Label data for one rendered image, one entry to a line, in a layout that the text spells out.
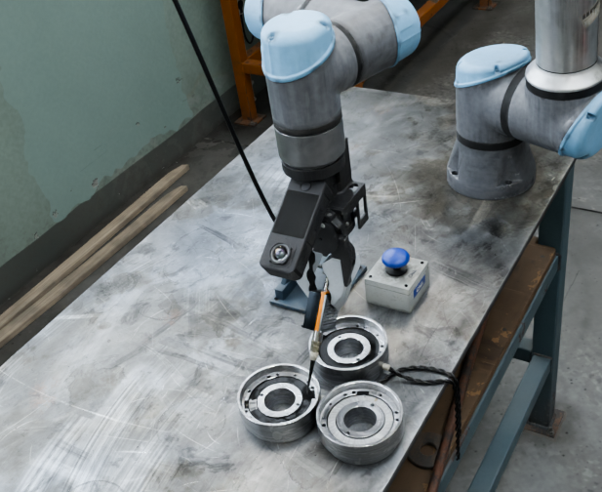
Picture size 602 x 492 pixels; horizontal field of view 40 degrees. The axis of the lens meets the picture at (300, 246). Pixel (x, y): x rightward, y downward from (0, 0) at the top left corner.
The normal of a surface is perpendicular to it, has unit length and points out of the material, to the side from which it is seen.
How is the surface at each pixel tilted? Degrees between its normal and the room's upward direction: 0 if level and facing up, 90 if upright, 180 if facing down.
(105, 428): 0
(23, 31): 90
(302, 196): 32
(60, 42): 90
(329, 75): 88
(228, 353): 0
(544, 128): 95
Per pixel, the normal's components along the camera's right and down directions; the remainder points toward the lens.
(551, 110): -0.58, 0.61
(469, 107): -0.73, 0.48
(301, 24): -0.13, -0.80
